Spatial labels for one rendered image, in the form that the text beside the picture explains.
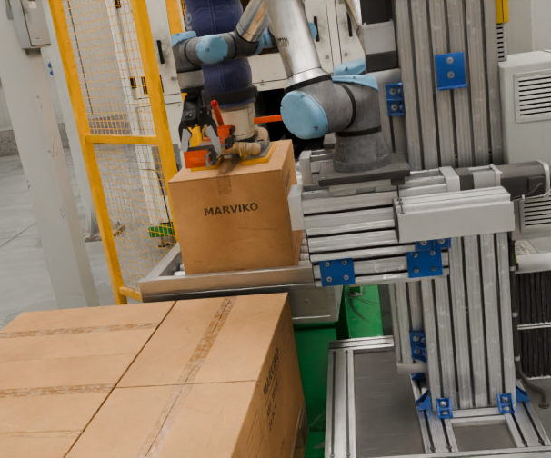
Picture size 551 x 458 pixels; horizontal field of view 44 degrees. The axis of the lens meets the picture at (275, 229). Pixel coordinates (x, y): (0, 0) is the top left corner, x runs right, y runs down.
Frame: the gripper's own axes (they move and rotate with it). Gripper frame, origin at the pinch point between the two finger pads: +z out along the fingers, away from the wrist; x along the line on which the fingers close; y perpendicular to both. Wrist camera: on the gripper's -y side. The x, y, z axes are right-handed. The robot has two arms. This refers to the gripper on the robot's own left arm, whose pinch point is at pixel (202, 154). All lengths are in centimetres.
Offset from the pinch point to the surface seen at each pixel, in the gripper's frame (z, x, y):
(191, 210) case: 23.7, 13.7, 30.2
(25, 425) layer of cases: 54, 45, -54
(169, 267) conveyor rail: 50, 31, 48
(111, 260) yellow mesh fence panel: 77, 94, 153
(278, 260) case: 46, -14, 30
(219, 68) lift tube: -22, -1, 50
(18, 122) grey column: -9, 103, 102
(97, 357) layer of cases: 53, 38, -19
